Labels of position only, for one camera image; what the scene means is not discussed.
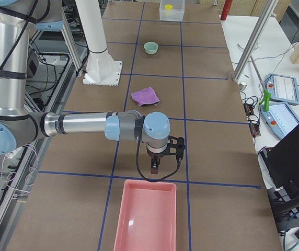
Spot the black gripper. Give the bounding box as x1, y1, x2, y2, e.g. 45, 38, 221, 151
146, 148, 165, 174

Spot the mint green bowl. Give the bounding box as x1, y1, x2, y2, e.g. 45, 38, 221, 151
143, 42, 159, 55

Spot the yellow plastic cup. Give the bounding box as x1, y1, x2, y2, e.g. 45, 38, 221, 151
164, 4, 173, 11

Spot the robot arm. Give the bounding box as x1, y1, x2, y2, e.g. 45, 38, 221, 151
0, 1, 173, 174

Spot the pink plastic tray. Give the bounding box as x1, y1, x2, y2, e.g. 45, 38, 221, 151
113, 179, 177, 250

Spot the purple cloth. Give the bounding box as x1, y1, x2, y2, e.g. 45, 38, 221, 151
131, 87, 160, 107

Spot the small metal cylinder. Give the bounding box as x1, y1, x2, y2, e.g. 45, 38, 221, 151
238, 82, 247, 90

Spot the teach pendant near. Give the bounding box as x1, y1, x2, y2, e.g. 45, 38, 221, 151
260, 102, 299, 139

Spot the teach pendant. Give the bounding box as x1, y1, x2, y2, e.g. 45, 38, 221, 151
266, 74, 299, 105
260, 102, 299, 139

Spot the black laptop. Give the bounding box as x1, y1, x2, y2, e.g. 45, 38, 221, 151
259, 121, 299, 199

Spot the teach pendant far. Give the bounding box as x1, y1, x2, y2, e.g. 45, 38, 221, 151
266, 74, 299, 105

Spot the clear plastic bin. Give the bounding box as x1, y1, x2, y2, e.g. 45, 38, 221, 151
159, 0, 185, 22

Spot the red fire extinguisher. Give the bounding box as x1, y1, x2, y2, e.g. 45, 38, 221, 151
220, 0, 232, 21

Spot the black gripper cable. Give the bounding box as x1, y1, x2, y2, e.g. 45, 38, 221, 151
135, 135, 183, 182

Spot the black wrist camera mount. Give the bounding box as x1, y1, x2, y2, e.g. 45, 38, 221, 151
164, 135, 186, 161

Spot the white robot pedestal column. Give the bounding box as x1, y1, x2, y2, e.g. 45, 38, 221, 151
76, 0, 123, 86

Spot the green handled reach grabber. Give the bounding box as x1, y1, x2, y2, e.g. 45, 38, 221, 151
251, 59, 271, 110

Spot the aluminium frame post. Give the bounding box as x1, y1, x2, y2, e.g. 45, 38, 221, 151
232, 0, 278, 82

